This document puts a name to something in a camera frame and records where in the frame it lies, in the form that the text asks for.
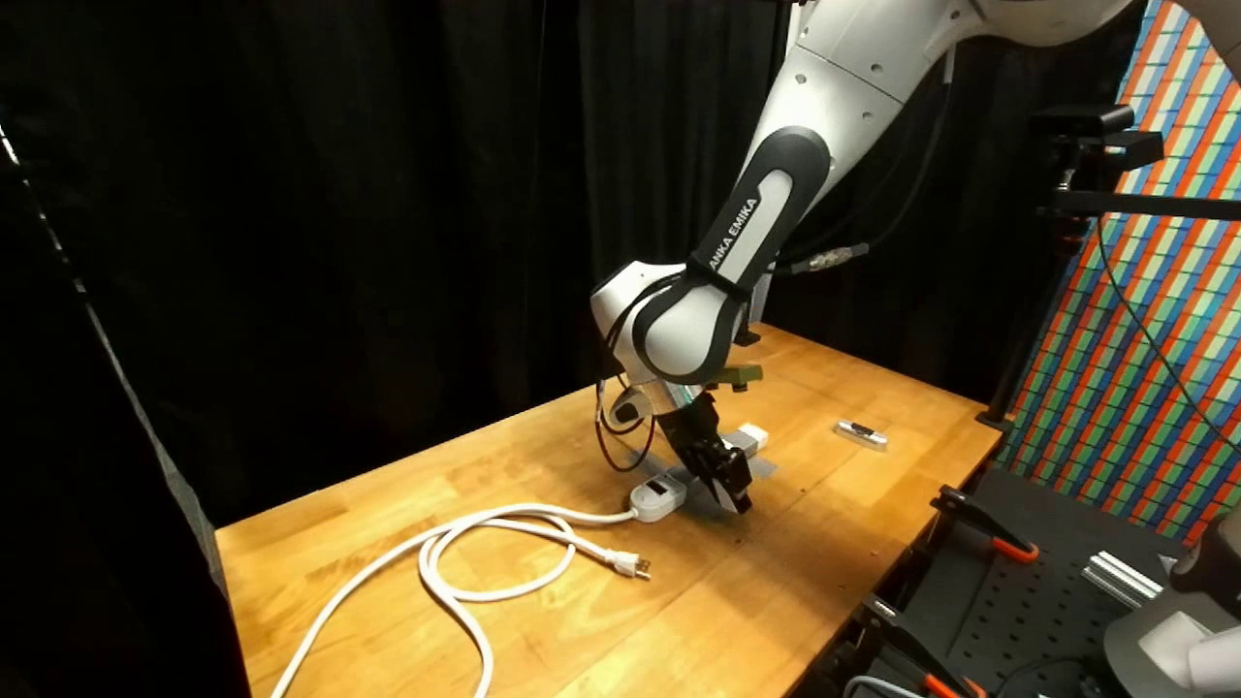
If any black curtain backdrop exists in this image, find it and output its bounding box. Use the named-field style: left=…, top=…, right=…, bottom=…
left=0, top=0, right=1139, bottom=698

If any grey camera device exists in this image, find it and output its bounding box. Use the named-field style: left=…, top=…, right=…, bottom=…
left=1081, top=517, right=1241, bottom=698

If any orange handled clamp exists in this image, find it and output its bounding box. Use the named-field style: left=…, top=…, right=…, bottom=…
left=931, top=485, right=1045, bottom=565

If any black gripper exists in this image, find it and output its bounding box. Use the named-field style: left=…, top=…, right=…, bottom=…
left=661, top=392, right=752, bottom=513

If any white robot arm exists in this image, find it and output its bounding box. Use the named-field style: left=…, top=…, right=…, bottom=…
left=588, top=0, right=1131, bottom=513

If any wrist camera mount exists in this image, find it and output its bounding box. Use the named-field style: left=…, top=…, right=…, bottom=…
left=723, top=365, right=764, bottom=392

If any black perforated side table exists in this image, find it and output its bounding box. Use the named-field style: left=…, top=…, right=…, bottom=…
left=824, top=474, right=1201, bottom=698

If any white power strip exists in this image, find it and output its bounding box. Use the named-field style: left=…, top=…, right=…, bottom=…
left=628, top=424, right=777, bottom=525

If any small metal plate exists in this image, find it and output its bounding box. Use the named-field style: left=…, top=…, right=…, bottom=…
left=833, top=420, right=889, bottom=449

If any colourful patterned panel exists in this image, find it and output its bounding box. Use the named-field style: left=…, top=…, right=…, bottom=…
left=999, top=0, right=1241, bottom=543

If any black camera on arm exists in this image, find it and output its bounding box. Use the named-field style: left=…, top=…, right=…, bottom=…
left=1030, top=103, right=1241, bottom=220

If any white power cord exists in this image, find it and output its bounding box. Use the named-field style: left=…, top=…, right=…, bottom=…
left=265, top=499, right=650, bottom=698

